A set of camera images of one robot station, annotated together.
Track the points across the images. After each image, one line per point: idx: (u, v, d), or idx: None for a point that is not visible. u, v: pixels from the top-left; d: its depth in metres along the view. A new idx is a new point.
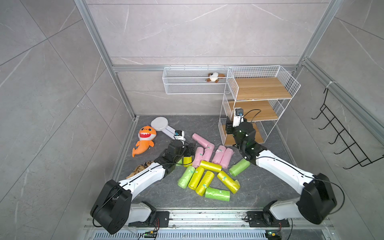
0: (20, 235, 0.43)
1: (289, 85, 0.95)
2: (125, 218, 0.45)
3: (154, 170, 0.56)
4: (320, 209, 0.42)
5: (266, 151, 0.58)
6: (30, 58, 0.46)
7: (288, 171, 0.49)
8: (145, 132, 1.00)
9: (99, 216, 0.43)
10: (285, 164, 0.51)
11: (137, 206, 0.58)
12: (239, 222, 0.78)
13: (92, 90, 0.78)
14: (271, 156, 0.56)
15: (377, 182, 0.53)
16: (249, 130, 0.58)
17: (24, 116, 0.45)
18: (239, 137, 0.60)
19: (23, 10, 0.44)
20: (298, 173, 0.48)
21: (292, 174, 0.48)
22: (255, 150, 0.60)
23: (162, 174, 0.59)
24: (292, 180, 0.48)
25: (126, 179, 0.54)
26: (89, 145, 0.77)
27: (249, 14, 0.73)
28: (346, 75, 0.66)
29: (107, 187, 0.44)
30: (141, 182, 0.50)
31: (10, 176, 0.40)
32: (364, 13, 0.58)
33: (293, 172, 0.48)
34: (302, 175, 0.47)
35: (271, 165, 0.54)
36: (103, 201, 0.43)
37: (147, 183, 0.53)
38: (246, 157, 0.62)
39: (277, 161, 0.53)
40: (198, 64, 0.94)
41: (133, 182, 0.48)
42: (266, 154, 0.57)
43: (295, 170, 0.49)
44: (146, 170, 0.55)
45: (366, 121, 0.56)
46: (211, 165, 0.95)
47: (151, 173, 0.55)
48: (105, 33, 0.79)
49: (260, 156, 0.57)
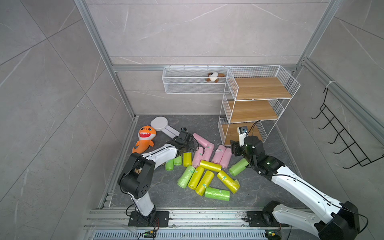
0: (20, 235, 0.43)
1: (289, 85, 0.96)
2: (149, 186, 0.51)
3: (169, 148, 0.63)
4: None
5: (285, 169, 0.53)
6: (30, 58, 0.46)
7: (311, 195, 0.45)
8: (145, 132, 1.00)
9: (126, 182, 0.48)
10: (308, 188, 0.47)
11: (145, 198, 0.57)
12: (239, 222, 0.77)
13: (92, 90, 0.78)
14: (292, 176, 0.50)
15: (377, 182, 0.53)
16: (255, 143, 0.56)
17: (24, 116, 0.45)
18: (248, 152, 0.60)
19: (23, 10, 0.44)
20: (324, 200, 0.43)
21: (318, 201, 0.44)
22: (272, 165, 0.55)
23: (175, 152, 0.65)
24: (317, 207, 0.44)
25: (148, 153, 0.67)
26: (89, 145, 0.77)
27: (249, 15, 0.74)
28: (346, 75, 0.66)
29: (133, 158, 0.50)
30: (160, 156, 0.56)
31: (10, 176, 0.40)
32: (364, 13, 0.58)
33: (318, 198, 0.44)
34: (329, 203, 0.43)
35: (292, 186, 0.49)
36: (129, 170, 0.49)
37: (164, 158, 0.59)
38: (261, 172, 0.56)
39: (298, 183, 0.48)
40: (198, 64, 0.93)
41: (153, 155, 0.54)
42: (286, 173, 0.52)
43: (320, 197, 0.44)
44: (162, 148, 0.62)
45: (366, 121, 0.56)
46: (211, 165, 0.95)
47: (167, 150, 0.61)
48: (105, 33, 0.79)
49: (279, 174, 0.52)
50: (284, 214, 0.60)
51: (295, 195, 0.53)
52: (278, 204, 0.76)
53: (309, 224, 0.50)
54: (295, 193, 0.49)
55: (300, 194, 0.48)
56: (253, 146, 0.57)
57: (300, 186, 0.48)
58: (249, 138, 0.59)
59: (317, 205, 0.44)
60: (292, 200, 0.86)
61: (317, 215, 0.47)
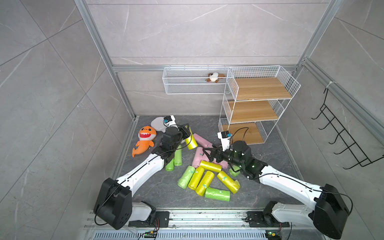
0: (20, 235, 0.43)
1: (289, 85, 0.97)
2: (129, 213, 0.46)
3: (152, 163, 0.55)
4: (337, 223, 0.40)
5: (268, 167, 0.57)
6: (30, 58, 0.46)
7: (294, 185, 0.48)
8: (145, 132, 1.00)
9: (102, 213, 0.43)
10: (290, 180, 0.50)
11: (138, 204, 0.57)
12: (239, 222, 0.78)
13: (92, 90, 0.78)
14: (275, 172, 0.54)
15: (377, 182, 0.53)
16: (244, 149, 0.58)
17: (24, 116, 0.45)
18: (237, 157, 0.64)
19: (23, 10, 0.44)
20: (306, 188, 0.46)
21: (301, 190, 0.46)
22: (256, 167, 0.59)
23: (161, 165, 0.58)
24: (301, 196, 0.47)
25: (124, 176, 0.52)
26: (89, 145, 0.77)
27: (249, 15, 0.74)
28: (346, 75, 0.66)
29: (105, 185, 0.43)
30: (140, 177, 0.49)
31: (10, 176, 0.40)
32: (364, 13, 0.58)
33: (300, 187, 0.47)
34: (311, 189, 0.46)
35: (277, 181, 0.52)
36: (104, 199, 0.43)
37: (147, 176, 0.52)
38: (248, 176, 0.60)
39: (281, 177, 0.52)
40: (198, 64, 0.94)
41: (132, 178, 0.47)
42: (269, 171, 0.56)
43: (302, 186, 0.47)
44: (144, 163, 0.54)
45: (366, 120, 0.56)
46: (211, 165, 0.95)
47: (151, 166, 0.53)
48: (106, 33, 0.79)
49: (264, 174, 0.55)
50: (282, 211, 0.60)
51: (283, 190, 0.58)
52: (276, 204, 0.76)
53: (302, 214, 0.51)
54: (281, 188, 0.52)
55: (285, 187, 0.51)
56: (243, 153, 0.59)
57: (284, 180, 0.51)
58: (238, 143, 0.60)
59: (300, 194, 0.47)
60: (292, 201, 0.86)
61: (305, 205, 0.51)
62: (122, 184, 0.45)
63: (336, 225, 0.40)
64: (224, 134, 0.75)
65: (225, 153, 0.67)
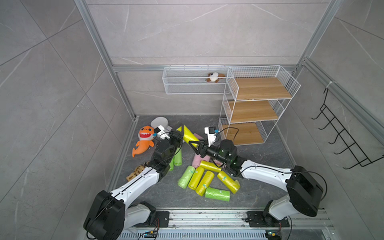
0: (20, 235, 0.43)
1: (288, 86, 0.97)
2: (120, 228, 0.44)
3: (147, 176, 0.55)
4: (310, 201, 0.43)
5: (247, 161, 0.62)
6: (30, 58, 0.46)
7: (268, 171, 0.52)
8: (145, 132, 1.00)
9: (92, 230, 0.42)
10: (265, 168, 0.54)
11: (135, 209, 0.58)
12: (239, 222, 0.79)
13: (92, 90, 0.78)
14: (252, 164, 0.59)
15: (377, 182, 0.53)
16: (232, 149, 0.59)
17: (24, 116, 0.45)
18: (222, 155, 0.63)
19: (23, 10, 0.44)
20: (279, 172, 0.50)
21: (275, 175, 0.50)
22: (238, 164, 0.62)
23: (157, 178, 0.58)
24: (276, 181, 0.50)
25: (119, 188, 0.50)
26: (89, 145, 0.77)
27: (249, 15, 0.74)
28: (346, 75, 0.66)
29: (98, 199, 0.43)
30: (135, 190, 0.49)
31: (10, 176, 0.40)
32: (364, 13, 0.58)
33: (274, 173, 0.51)
34: (282, 173, 0.49)
35: (255, 172, 0.56)
36: (95, 214, 0.42)
37: (142, 188, 0.52)
38: (232, 173, 0.63)
39: (258, 168, 0.56)
40: (198, 64, 0.94)
41: (126, 191, 0.47)
42: (247, 164, 0.60)
43: (276, 170, 0.51)
44: (139, 177, 0.53)
45: (366, 120, 0.56)
46: (211, 165, 0.95)
47: (145, 179, 0.54)
48: (105, 33, 0.79)
49: (244, 169, 0.59)
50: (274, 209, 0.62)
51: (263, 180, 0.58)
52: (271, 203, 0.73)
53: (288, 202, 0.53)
54: (260, 178, 0.56)
55: (263, 177, 0.54)
56: (230, 153, 0.60)
57: (262, 169, 0.55)
58: (226, 143, 0.60)
59: (276, 178, 0.50)
60: None
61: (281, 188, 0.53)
62: (116, 198, 0.44)
63: (309, 203, 0.43)
64: (212, 131, 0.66)
65: (211, 149, 0.67)
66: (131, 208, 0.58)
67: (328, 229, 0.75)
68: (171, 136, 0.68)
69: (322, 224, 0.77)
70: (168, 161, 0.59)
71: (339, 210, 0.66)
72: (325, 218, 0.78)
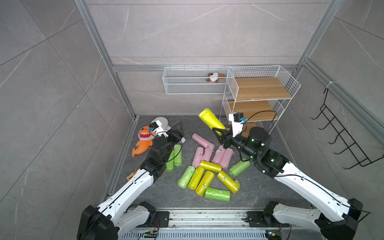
0: (20, 235, 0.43)
1: (289, 85, 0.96)
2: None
3: (139, 181, 0.51)
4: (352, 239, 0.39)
5: (291, 165, 0.48)
6: (30, 58, 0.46)
7: (321, 195, 0.42)
8: (145, 132, 1.00)
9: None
10: (316, 186, 0.44)
11: (132, 213, 0.58)
12: (239, 222, 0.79)
13: (92, 90, 0.78)
14: (299, 174, 0.46)
15: (377, 182, 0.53)
16: (265, 138, 0.46)
17: (24, 116, 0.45)
18: (252, 146, 0.51)
19: (23, 10, 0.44)
20: (334, 200, 0.41)
21: (327, 202, 0.41)
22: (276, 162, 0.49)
23: (150, 180, 0.54)
24: (323, 206, 0.42)
25: (106, 201, 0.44)
26: (89, 145, 0.77)
27: (249, 15, 0.74)
28: (346, 75, 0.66)
29: (86, 214, 0.41)
30: (125, 201, 0.45)
31: (10, 176, 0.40)
32: (364, 13, 0.58)
33: (327, 198, 0.42)
34: (339, 203, 0.41)
35: (298, 184, 0.45)
36: (86, 228, 0.40)
37: (133, 196, 0.48)
38: (264, 171, 0.50)
39: (305, 181, 0.45)
40: (198, 64, 0.94)
41: (115, 203, 0.44)
42: (292, 171, 0.47)
43: (329, 196, 0.42)
44: (130, 183, 0.50)
45: (366, 120, 0.56)
46: (211, 165, 0.95)
47: (137, 186, 0.50)
48: (105, 33, 0.79)
49: (285, 173, 0.46)
50: (283, 213, 0.60)
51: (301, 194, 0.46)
52: (277, 204, 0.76)
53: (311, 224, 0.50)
54: (301, 192, 0.46)
55: (308, 193, 0.44)
56: (262, 143, 0.47)
57: (309, 185, 0.44)
58: (257, 131, 0.48)
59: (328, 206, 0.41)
60: (292, 200, 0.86)
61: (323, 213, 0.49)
62: (104, 213, 0.41)
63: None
64: (238, 119, 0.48)
65: (237, 140, 0.56)
66: (129, 212, 0.57)
67: None
68: (170, 134, 0.65)
69: None
70: (165, 160, 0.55)
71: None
72: None
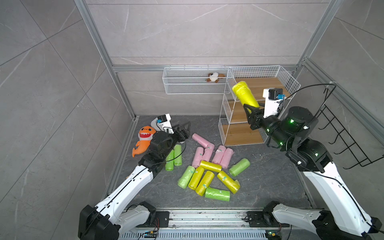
0: (20, 235, 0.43)
1: (289, 85, 0.76)
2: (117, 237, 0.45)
3: (138, 179, 0.49)
4: None
5: (333, 166, 0.38)
6: (30, 58, 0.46)
7: (351, 208, 0.37)
8: (145, 132, 1.00)
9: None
10: (349, 197, 0.37)
11: (132, 212, 0.57)
12: (239, 222, 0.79)
13: (92, 90, 0.78)
14: (338, 180, 0.38)
15: (377, 183, 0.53)
16: (309, 120, 0.35)
17: (24, 116, 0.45)
18: (287, 129, 0.40)
19: (23, 10, 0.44)
20: (361, 216, 0.36)
21: (354, 216, 0.36)
22: (319, 154, 0.38)
23: (150, 177, 0.52)
24: (346, 218, 0.38)
25: (105, 200, 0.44)
26: (89, 145, 0.77)
27: (249, 15, 0.74)
28: (346, 75, 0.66)
29: (84, 214, 0.40)
30: (123, 199, 0.44)
31: (10, 176, 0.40)
32: (364, 13, 0.58)
33: (356, 213, 0.37)
34: (365, 220, 0.36)
35: (333, 191, 0.38)
36: (85, 226, 0.40)
37: (133, 194, 0.48)
38: (300, 162, 0.39)
39: (342, 190, 0.37)
40: (198, 64, 0.94)
41: (113, 203, 0.43)
42: (332, 174, 0.38)
43: (358, 210, 0.37)
44: (129, 181, 0.48)
45: (366, 121, 0.56)
46: (211, 165, 0.95)
47: (135, 184, 0.48)
48: (105, 33, 0.79)
49: (325, 175, 0.37)
50: (283, 212, 0.60)
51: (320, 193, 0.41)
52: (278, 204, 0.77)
53: (310, 228, 0.50)
54: (327, 195, 0.40)
55: (337, 202, 0.38)
56: (305, 127, 0.37)
57: (344, 194, 0.37)
58: (300, 111, 0.37)
59: (352, 220, 0.37)
60: (292, 200, 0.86)
61: (336, 216, 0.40)
62: (102, 213, 0.41)
63: None
64: (273, 97, 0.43)
65: (268, 122, 0.47)
66: (129, 212, 0.57)
67: None
68: (177, 132, 0.63)
69: None
70: (164, 156, 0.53)
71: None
72: None
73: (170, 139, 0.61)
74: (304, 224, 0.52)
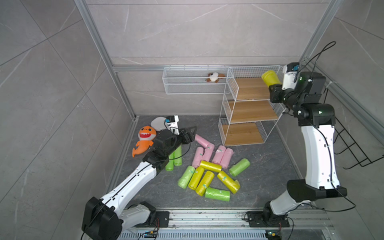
0: (20, 235, 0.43)
1: None
2: (119, 230, 0.45)
3: (142, 174, 0.51)
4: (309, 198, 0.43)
5: (332, 129, 0.41)
6: (30, 58, 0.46)
7: (323, 165, 0.41)
8: (145, 132, 1.00)
9: (90, 233, 0.42)
10: (329, 157, 0.41)
11: (134, 210, 0.57)
12: (239, 222, 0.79)
13: (92, 90, 0.78)
14: (328, 140, 0.41)
15: (377, 182, 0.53)
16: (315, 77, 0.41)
17: (24, 116, 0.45)
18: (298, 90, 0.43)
19: (23, 10, 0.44)
20: (329, 176, 0.41)
21: (322, 172, 0.41)
22: (323, 109, 0.41)
23: (153, 173, 0.53)
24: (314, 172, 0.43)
25: (110, 192, 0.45)
26: (89, 145, 0.77)
27: (249, 15, 0.74)
28: (346, 75, 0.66)
29: (90, 206, 0.41)
30: (128, 193, 0.45)
31: (10, 176, 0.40)
32: (364, 13, 0.58)
33: (325, 170, 0.41)
34: (329, 180, 0.40)
35: (315, 146, 0.42)
36: (90, 218, 0.41)
37: (137, 188, 0.48)
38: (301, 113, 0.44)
39: (325, 148, 0.41)
40: (198, 64, 0.94)
41: (118, 195, 0.44)
42: (326, 133, 0.41)
43: (330, 171, 0.41)
44: (133, 176, 0.49)
45: (366, 120, 0.56)
46: (211, 165, 0.95)
47: (140, 178, 0.49)
48: (105, 33, 0.79)
49: (319, 129, 0.41)
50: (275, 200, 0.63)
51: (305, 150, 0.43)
52: None
53: (291, 202, 0.54)
54: (309, 151, 0.45)
55: (314, 156, 0.43)
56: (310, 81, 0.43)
57: (324, 153, 0.41)
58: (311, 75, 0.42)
59: (317, 174, 0.42)
60: None
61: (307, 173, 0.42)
62: (107, 204, 0.42)
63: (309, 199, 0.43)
64: (289, 69, 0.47)
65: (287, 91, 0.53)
66: (130, 209, 0.57)
67: (328, 229, 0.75)
68: (181, 134, 0.65)
69: (322, 224, 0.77)
70: (167, 154, 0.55)
71: (338, 204, 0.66)
72: (325, 218, 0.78)
73: (173, 137, 0.63)
74: (287, 198, 0.56)
